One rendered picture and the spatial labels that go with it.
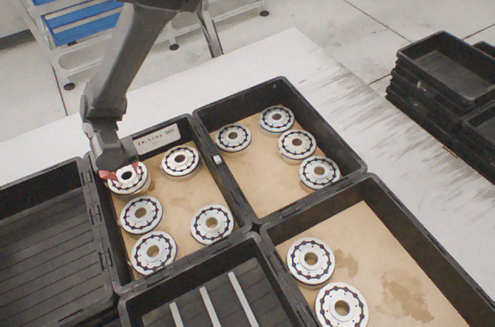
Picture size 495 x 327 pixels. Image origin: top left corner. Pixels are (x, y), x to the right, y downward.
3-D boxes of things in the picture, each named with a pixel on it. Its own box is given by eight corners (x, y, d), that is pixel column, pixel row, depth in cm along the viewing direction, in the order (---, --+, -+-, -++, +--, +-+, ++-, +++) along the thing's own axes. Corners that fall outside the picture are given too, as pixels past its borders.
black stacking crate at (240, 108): (198, 138, 107) (190, 112, 98) (282, 103, 114) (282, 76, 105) (259, 250, 83) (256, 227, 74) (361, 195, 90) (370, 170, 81)
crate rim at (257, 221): (191, 117, 100) (189, 110, 98) (283, 80, 107) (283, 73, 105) (256, 232, 76) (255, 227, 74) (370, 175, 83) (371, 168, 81)
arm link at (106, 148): (124, 90, 76) (80, 90, 71) (140, 124, 69) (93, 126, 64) (117, 133, 83) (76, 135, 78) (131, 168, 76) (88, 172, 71)
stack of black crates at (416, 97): (375, 118, 195) (394, 50, 161) (416, 97, 203) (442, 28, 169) (432, 168, 171) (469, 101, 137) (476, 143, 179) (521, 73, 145)
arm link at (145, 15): (206, -50, 46) (121, -74, 39) (216, -14, 44) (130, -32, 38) (122, 96, 79) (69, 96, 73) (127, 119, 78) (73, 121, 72)
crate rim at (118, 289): (85, 159, 93) (81, 153, 91) (191, 117, 100) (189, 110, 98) (119, 301, 69) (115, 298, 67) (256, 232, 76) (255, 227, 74)
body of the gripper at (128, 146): (139, 158, 84) (128, 137, 78) (97, 175, 82) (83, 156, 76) (132, 140, 88) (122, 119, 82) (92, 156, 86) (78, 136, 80)
